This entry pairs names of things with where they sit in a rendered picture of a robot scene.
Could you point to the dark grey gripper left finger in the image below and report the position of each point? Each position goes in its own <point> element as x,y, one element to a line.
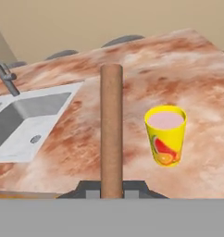
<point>83,189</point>

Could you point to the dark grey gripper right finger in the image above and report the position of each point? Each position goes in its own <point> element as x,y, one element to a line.
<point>138,188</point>

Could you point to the yellow smoothie cup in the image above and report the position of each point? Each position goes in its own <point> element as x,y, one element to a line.
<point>166,139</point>

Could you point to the white sink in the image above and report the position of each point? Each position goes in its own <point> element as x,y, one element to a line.
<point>27,123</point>

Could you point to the grey tap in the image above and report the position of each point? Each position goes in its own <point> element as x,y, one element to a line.
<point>6,77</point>

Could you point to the dark grey stool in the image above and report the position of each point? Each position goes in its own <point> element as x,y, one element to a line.
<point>123,39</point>
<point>16,64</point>
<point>61,54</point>

